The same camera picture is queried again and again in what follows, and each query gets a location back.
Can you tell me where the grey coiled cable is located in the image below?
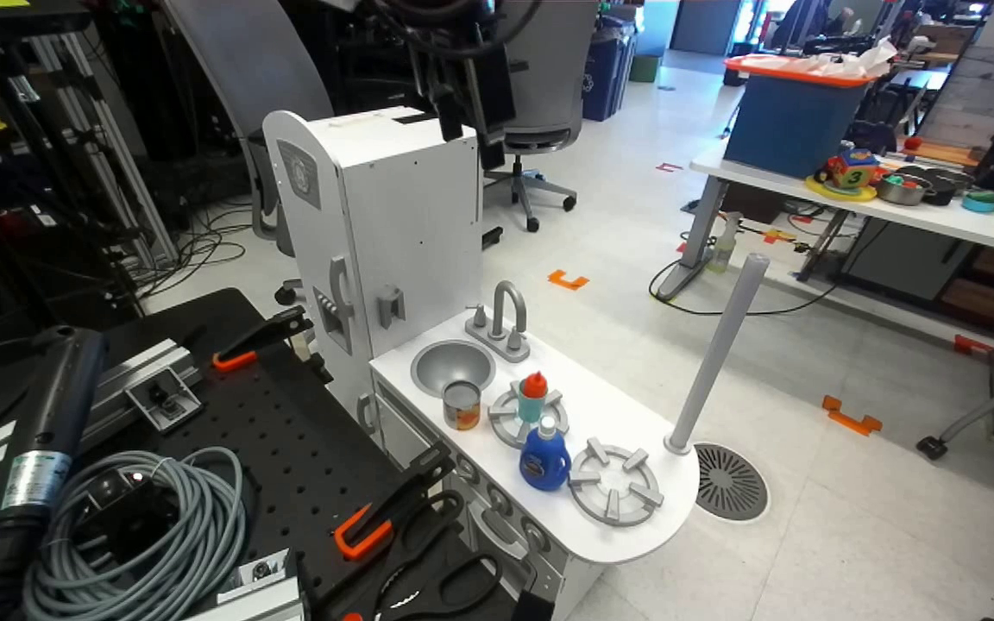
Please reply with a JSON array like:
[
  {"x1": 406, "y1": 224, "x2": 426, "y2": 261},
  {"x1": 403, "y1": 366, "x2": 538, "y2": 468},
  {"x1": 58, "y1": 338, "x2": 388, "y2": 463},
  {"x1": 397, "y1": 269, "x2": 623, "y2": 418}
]
[{"x1": 21, "y1": 445, "x2": 248, "y2": 621}]

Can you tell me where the black clamp with orange handle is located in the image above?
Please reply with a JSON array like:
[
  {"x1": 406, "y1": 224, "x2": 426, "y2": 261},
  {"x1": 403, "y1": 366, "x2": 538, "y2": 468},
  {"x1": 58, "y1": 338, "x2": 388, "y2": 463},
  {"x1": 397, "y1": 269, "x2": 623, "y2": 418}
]
[
  {"x1": 210, "y1": 305, "x2": 336, "y2": 384},
  {"x1": 333, "y1": 445, "x2": 458, "y2": 564}
]

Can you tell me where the grey curved panel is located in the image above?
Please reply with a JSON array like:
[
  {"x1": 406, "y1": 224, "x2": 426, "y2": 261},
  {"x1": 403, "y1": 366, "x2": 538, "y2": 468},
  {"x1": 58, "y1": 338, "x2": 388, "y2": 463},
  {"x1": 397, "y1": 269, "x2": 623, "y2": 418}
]
[{"x1": 163, "y1": 0, "x2": 336, "y2": 233}]

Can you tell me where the white work table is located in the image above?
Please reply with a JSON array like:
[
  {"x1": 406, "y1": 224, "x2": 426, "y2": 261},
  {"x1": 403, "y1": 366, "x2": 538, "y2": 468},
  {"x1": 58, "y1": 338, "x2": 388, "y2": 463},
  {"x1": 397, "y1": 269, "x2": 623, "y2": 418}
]
[{"x1": 673, "y1": 154, "x2": 994, "y2": 348}]

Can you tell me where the metal equipment rack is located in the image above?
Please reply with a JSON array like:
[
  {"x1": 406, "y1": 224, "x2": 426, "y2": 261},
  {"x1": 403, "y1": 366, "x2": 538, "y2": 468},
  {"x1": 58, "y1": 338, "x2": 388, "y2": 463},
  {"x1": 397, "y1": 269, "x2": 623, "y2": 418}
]
[{"x1": 0, "y1": 19, "x2": 179, "y2": 271}]

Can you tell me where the grey toy kitchen pole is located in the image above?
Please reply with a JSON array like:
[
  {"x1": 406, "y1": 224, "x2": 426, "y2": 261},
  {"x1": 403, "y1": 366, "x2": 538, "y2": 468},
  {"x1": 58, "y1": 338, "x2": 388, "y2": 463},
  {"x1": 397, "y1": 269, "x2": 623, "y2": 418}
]
[{"x1": 663, "y1": 252, "x2": 773, "y2": 458}]

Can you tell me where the black perforated mounting board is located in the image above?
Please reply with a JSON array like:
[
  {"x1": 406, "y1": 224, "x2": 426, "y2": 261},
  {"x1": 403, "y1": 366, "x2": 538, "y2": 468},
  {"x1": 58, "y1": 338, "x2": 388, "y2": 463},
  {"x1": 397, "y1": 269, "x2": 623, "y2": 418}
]
[{"x1": 94, "y1": 285, "x2": 525, "y2": 621}]

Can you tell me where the short aluminium extrusion piece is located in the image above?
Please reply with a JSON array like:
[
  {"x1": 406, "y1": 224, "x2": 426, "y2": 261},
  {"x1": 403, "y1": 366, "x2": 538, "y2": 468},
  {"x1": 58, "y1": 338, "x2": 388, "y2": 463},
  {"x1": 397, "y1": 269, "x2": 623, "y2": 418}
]
[{"x1": 215, "y1": 550, "x2": 310, "y2": 621}]

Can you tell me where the colourful toy pile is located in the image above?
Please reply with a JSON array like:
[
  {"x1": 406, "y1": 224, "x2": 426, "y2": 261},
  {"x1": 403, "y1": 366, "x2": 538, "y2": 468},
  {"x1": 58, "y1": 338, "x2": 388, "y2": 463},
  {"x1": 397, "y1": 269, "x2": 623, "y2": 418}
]
[{"x1": 805, "y1": 149, "x2": 889, "y2": 207}]

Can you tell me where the grey arched faucet spout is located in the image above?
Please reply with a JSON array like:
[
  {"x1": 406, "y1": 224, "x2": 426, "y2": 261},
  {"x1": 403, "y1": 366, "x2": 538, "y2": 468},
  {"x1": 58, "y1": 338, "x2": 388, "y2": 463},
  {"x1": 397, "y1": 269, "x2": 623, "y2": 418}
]
[{"x1": 486, "y1": 278, "x2": 532, "y2": 348}]

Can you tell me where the white toy kitchen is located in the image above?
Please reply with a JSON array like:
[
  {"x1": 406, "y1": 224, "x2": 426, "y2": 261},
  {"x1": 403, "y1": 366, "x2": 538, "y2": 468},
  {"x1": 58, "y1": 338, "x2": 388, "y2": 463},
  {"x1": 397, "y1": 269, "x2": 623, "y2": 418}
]
[{"x1": 260, "y1": 104, "x2": 703, "y2": 621}]

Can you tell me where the aluminium extrusion rail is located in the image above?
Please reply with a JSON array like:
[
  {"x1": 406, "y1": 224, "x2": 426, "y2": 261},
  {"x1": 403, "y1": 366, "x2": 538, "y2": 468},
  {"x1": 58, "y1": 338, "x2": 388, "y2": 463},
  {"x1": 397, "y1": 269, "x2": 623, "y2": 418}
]
[{"x1": 94, "y1": 333, "x2": 207, "y2": 435}]

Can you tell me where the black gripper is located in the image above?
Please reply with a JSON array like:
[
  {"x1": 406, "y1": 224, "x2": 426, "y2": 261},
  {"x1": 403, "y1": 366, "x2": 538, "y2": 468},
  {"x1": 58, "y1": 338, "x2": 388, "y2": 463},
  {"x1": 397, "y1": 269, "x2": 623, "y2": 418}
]
[{"x1": 432, "y1": 80, "x2": 469, "y2": 144}]

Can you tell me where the grey office chair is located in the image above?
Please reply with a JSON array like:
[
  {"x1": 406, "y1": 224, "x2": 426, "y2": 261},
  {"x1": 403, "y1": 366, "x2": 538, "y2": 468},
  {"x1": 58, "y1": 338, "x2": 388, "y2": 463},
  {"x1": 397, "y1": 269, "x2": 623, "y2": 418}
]
[{"x1": 477, "y1": 0, "x2": 602, "y2": 233}]

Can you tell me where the grey toy stove burner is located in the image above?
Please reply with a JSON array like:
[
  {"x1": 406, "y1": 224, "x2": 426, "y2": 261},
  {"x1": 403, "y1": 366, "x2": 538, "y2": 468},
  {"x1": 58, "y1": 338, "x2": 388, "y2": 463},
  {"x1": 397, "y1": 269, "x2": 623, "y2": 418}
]
[
  {"x1": 486, "y1": 384, "x2": 574, "y2": 453},
  {"x1": 565, "y1": 435, "x2": 668, "y2": 530}
]

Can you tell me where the blue detergent bottle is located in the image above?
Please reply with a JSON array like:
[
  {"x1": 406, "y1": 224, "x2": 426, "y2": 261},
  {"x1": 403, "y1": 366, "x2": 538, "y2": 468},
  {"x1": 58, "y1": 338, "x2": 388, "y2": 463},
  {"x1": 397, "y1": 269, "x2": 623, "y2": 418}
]
[{"x1": 519, "y1": 413, "x2": 578, "y2": 495}]

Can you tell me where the black tube with silver band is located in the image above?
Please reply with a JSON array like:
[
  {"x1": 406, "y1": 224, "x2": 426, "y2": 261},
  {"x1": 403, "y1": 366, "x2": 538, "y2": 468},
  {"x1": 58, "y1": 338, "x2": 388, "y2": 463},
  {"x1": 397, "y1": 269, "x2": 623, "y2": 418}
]
[{"x1": 0, "y1": 325, "x2": 112, "y2": 621}]

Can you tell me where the orange capped small bottle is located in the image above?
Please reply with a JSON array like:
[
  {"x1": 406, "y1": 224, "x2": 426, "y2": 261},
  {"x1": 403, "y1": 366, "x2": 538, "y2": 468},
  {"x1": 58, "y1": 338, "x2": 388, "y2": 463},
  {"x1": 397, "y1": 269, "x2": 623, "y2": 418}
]
[{"x1": 513, "y1": 369, "x2": 556, "y2": 432}]

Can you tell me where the blue recycling bin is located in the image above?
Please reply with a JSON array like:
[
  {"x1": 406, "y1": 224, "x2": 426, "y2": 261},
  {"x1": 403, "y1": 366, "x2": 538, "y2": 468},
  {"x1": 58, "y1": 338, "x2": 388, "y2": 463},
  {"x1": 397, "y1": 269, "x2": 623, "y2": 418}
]
[{"x1": 580, "y1": 29, "x2": 637, "y2": 123}]

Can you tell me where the blue bin with orange lid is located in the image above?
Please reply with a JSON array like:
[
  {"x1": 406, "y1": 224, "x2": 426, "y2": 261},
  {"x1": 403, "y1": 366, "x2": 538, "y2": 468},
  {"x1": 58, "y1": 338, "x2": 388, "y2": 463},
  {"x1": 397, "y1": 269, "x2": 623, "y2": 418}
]
[{"x1": 722, "y1": 50, "x2": 884, "y2": 183}]

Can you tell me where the round grey floor drain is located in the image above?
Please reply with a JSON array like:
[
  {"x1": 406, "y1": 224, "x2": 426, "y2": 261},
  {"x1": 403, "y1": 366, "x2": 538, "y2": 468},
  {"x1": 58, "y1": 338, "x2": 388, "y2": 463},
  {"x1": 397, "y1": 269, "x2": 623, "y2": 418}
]
[{"x1": 695, "y1": 443, "x2": 773, "y2": 524}]

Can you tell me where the grey toy sink bowl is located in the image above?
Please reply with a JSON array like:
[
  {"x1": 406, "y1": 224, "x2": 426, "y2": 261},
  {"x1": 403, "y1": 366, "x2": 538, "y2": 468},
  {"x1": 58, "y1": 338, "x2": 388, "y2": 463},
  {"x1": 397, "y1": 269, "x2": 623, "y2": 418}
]
[{"x1": 406, "y1": 338, "x2": 501, "y2": 399}]

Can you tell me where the grey faucet base with knobs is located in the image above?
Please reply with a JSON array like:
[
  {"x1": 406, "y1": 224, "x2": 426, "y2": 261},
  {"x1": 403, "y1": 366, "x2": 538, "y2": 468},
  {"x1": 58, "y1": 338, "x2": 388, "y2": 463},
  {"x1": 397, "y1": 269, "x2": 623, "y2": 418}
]
[{"x1": 462, "y1": 305, "x2": 534, "y2": 366}]

